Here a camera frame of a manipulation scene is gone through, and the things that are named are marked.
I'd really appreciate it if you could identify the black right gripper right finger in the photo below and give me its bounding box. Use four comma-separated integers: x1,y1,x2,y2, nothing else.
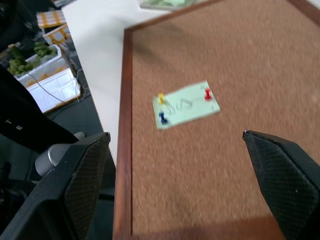
242,130,320,240

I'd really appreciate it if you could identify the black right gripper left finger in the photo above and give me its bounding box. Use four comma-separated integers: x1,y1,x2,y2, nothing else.
0,131,112,240

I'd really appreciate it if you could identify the wood-framed cork board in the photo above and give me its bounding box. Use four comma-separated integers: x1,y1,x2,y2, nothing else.
112,0,320,240

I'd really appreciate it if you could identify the blue push pin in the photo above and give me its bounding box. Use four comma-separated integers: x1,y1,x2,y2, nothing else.
158,111,170,126

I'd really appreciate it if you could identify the light green paper note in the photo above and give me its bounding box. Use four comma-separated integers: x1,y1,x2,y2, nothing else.
152,80,221,131

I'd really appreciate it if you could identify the silver robot body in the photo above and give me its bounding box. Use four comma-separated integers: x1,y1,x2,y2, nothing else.
34,131,86,177

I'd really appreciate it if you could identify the white foam box with lid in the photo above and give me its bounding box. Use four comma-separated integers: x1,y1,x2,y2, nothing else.
25,67,82,115

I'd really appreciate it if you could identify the white crate with green produce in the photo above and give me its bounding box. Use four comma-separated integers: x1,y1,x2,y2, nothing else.
25,39,91,103

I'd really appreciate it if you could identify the white foam box of greens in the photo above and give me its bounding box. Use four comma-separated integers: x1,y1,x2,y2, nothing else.
7,41,72,88

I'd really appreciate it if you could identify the yellow-taped white foam box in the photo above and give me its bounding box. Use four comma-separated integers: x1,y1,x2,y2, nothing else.
42,23,72,47

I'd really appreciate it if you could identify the yellow-striped white foam box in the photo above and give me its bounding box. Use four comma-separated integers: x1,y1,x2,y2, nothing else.
36,10,67,30

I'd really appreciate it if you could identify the green object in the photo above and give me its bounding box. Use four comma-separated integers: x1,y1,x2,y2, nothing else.
138,0,201,11

